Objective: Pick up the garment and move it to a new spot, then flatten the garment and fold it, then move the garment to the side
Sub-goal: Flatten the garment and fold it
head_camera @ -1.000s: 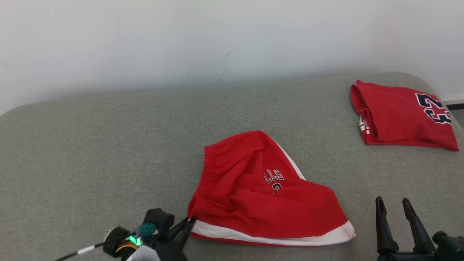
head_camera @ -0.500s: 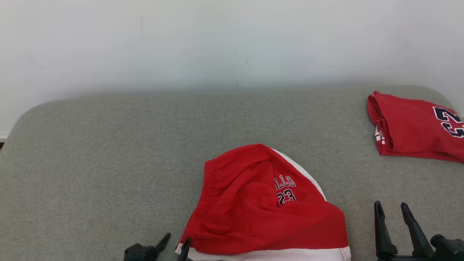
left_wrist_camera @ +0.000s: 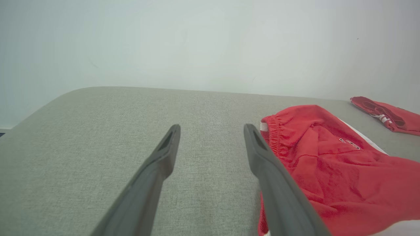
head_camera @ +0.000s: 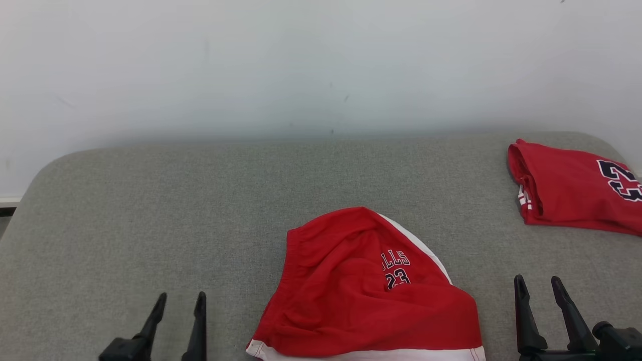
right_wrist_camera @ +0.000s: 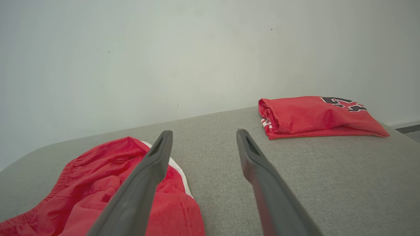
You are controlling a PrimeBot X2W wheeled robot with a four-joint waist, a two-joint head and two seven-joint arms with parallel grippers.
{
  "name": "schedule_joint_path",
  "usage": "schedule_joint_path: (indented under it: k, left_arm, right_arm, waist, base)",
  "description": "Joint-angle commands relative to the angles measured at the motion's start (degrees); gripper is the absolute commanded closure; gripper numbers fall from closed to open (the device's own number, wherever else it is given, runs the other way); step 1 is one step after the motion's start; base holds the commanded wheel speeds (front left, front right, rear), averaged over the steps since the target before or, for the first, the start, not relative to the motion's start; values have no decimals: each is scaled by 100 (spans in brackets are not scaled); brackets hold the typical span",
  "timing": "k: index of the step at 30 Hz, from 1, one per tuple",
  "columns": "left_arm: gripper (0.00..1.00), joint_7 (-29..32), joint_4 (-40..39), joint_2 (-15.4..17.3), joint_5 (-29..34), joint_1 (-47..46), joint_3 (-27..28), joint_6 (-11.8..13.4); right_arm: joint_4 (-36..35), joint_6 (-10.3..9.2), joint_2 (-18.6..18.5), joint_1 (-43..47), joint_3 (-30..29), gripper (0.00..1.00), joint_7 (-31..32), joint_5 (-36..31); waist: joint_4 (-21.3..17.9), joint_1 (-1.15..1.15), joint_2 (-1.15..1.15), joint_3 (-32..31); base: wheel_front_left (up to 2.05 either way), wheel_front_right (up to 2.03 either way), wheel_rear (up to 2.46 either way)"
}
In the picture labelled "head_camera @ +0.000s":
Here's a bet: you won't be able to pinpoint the red basketball jersey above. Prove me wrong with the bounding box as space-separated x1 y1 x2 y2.
507 138 642 237

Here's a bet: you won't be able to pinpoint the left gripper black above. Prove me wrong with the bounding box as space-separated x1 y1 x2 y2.
98 292 208 361

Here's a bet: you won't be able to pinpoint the red basketball shorts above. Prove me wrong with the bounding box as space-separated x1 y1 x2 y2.
245 206 487 361

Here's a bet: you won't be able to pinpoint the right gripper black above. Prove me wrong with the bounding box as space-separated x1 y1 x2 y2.
513 274 603 361

